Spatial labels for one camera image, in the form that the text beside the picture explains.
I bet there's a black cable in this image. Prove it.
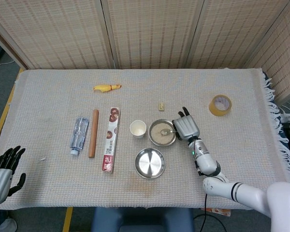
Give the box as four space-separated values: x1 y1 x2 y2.
202 192 208 232

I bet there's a steel bowl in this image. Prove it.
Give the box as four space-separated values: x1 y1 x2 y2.
135 148 166 179

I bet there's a yellow tape roll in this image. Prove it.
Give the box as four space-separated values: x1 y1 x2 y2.
209 94 232 117

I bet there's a bamboo screen panel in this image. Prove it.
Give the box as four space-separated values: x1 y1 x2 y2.
101 0 205 70
243 0 290 103
0 0 114 70
187 0 290 70

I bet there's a white paper cup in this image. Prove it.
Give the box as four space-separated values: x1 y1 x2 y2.
129 120 146 139

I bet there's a baking paper box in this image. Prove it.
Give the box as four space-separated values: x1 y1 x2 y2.
101 108 121 174

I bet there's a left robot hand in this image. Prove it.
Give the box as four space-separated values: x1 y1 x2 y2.
0 145 27 206

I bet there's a metal bowl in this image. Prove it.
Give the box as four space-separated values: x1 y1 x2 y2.
148 118 178 147

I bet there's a beige woven tablecloth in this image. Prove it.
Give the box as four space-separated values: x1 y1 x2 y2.
0 68 290 210

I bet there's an orange printed package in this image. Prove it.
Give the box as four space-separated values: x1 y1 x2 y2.
200 207 232 217

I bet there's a wooden rolling pin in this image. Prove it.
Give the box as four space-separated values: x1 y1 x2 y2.
88 109 100 159

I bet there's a clear plastic water bottle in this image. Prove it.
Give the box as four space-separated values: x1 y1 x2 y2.
70 116 90 156

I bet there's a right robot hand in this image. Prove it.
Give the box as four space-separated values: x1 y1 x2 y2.
172 106 200 141

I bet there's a yellow rubber chicken toy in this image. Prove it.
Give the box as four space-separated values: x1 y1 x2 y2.
92 83 123 94

